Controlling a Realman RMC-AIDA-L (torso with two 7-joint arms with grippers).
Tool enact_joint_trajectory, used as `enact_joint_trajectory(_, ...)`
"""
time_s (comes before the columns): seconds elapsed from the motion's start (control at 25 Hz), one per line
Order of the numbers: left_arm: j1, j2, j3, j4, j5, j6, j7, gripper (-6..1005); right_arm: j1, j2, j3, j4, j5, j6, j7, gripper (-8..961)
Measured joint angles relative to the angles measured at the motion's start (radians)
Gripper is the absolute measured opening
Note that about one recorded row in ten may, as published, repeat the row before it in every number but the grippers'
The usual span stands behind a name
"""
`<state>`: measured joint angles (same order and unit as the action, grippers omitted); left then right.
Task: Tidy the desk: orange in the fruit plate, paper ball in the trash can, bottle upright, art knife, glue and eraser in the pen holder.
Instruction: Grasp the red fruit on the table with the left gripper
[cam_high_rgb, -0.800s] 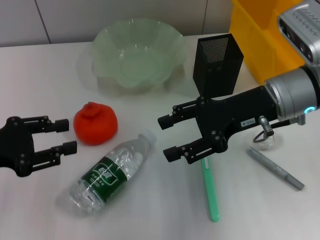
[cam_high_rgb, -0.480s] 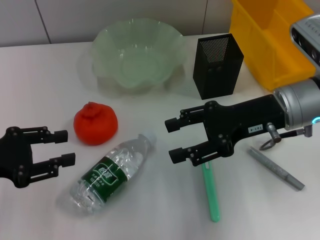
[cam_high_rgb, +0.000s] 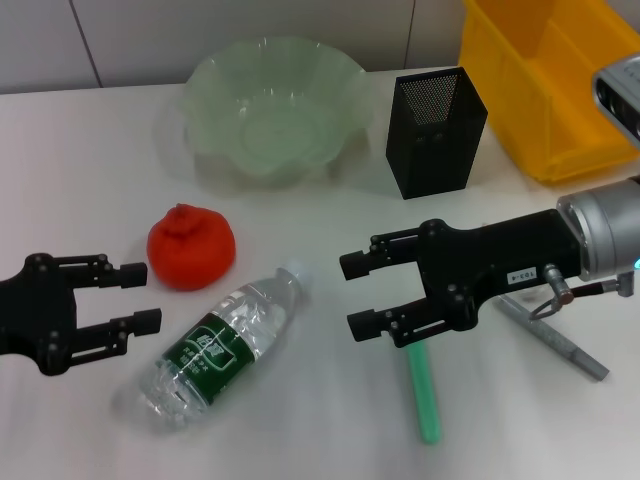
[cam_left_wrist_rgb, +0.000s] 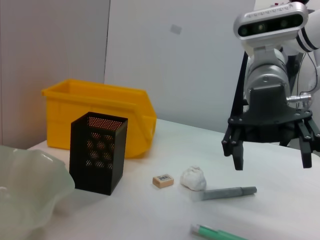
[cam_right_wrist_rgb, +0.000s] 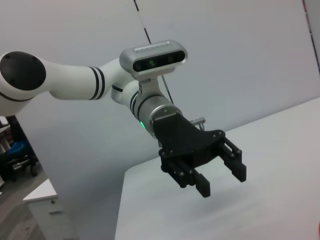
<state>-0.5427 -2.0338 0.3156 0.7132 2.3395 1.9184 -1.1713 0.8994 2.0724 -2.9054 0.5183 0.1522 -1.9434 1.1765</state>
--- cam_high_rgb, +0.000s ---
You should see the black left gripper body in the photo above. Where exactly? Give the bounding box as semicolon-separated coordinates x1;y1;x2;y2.
0;252;80;377

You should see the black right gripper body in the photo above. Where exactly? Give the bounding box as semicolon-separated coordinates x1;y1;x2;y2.
416;208;585;333

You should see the red-orange toy orange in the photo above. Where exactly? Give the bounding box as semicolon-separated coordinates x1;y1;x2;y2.
146;202;237;292

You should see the clear green-label water bottle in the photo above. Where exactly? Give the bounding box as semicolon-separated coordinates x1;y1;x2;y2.
112;258;310;435

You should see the green pen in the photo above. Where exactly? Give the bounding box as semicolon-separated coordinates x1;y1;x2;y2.
404;339;444;446

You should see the grey marker pen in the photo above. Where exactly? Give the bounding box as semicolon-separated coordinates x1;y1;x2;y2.
492;294;612;383

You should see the black mesh pen holder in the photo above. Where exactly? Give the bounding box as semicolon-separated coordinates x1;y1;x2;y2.
384;66;489;201

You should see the green glass fruit plate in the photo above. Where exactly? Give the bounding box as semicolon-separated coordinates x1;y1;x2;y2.
177;34;376;192

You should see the yellow plastic bin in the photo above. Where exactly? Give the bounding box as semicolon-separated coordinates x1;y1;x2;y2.
458;0;640;189

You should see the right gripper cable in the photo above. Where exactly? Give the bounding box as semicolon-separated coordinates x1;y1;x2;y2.
528;262;637;322

